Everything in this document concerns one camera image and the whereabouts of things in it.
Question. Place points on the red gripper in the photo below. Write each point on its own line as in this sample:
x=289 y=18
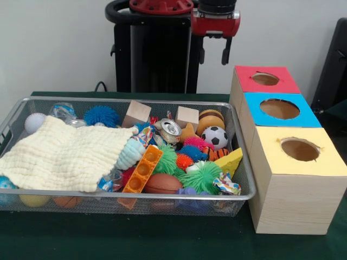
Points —
x=214 y=25

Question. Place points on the black monitor on stand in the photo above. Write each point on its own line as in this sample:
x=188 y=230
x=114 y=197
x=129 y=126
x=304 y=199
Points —
x=333 y=75

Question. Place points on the small wooden block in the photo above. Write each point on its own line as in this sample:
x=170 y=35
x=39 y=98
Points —
x=187 y=115

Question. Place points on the small soccer ball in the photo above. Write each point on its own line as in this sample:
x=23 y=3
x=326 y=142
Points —
x=214 y=136

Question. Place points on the clear plastic bottle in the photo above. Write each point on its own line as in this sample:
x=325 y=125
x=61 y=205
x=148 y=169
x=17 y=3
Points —
x=62 y=111

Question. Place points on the orange plastic block with holes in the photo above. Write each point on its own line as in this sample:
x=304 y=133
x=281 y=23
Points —
x=142 y=169

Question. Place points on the green spiky ball with eyes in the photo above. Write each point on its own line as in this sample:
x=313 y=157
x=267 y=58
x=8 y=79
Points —
x=202 y=177

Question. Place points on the dark green tablecloth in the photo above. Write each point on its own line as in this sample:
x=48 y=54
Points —
x=162 y=238

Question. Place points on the white baseball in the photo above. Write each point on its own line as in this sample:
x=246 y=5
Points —
x=33 y=122

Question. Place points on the toy hamburger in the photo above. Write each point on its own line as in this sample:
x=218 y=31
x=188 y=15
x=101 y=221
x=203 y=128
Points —
x=210 y=119

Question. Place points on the cream waffle cloth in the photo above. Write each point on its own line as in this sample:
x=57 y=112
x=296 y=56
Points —
x=59 y=154

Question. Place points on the silver mesh bin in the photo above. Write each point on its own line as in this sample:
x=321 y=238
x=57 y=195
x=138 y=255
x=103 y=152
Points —
x=108 y=208

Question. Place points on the wooden box with three holes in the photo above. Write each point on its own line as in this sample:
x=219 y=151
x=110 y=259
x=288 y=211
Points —
x=292 y=203

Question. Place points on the crushed silver can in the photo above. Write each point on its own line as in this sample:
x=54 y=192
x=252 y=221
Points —
x=170 y=130

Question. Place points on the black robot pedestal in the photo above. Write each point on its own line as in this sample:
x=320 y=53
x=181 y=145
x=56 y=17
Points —
x=160 y=59

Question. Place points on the large wooden block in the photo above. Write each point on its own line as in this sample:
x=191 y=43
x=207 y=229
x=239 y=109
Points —
x=137 y=112

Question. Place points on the blue spiky ball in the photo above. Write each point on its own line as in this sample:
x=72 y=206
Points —
x=101 y=116

